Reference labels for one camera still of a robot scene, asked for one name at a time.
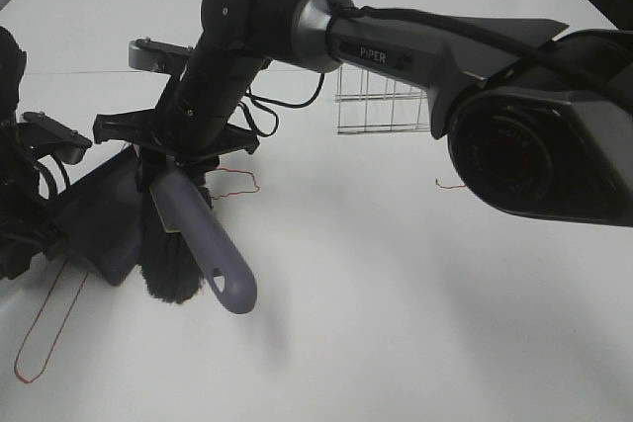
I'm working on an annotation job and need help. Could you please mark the purple hand brush black bristles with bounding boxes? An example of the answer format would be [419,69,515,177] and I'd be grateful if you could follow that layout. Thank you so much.
[138,169,257,314]

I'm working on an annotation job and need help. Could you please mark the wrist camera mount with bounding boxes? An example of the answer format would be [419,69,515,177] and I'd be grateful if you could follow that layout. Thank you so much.
[128,38,194,75]
[18,112,93,165]

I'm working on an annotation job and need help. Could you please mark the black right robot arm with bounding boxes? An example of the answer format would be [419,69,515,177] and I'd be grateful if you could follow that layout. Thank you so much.
[93,0,632,226]

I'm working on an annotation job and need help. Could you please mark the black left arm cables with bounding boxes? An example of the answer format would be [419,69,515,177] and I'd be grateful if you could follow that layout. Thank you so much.
[29,154,71,201]

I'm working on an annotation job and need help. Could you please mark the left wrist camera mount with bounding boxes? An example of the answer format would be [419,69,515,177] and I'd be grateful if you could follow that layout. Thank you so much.
[18,112,93,165]

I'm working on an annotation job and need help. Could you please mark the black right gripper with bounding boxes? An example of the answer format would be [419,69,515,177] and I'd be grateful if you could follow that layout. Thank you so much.
[93,110,259,173]

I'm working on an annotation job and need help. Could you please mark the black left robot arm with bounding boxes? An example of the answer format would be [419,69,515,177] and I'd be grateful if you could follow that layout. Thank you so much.
[1,29,67,280]

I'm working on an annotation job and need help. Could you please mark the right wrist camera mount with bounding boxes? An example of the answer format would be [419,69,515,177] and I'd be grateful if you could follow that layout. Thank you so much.
[128,38,194,75]

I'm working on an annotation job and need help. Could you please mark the purple plastic dustpan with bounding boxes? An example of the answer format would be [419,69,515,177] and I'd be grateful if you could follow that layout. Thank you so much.
[52,147,141,287]

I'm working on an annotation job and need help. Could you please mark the metal wire rack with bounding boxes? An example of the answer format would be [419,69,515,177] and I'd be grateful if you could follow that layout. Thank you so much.
[334,66,430,135]

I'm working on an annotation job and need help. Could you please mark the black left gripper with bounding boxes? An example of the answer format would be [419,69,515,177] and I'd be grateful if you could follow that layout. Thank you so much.
[1,154,64,280]

